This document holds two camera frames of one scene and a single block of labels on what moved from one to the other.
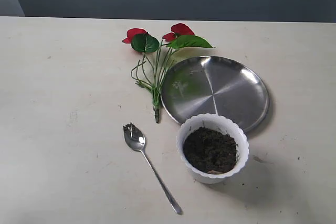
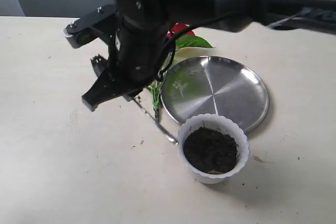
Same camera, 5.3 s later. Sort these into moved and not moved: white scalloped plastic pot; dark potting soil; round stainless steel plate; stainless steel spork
Moved: stainless steel spork
Not moved: round stainless steel plate; white scalloped plastic pot; dark potting soil
